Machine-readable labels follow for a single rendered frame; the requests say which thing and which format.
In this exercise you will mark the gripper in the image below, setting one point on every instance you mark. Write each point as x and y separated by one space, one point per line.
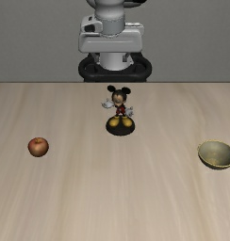
110 42

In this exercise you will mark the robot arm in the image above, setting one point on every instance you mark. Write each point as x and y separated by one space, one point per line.
110 12

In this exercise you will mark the red apple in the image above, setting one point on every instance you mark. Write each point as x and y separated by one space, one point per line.
38 147

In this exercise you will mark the brass-coloured bowl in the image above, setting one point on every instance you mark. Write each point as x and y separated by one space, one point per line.
216 154

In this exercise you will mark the small toy figure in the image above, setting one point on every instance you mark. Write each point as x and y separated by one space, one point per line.
120 109

